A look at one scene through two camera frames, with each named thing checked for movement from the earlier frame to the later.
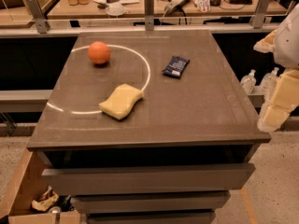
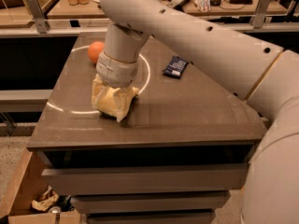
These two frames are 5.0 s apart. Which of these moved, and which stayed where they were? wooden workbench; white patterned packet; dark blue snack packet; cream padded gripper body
Moved: cream padded gripper body
Stayed: wooden workbench; dark blue snack packet; white patterned packet
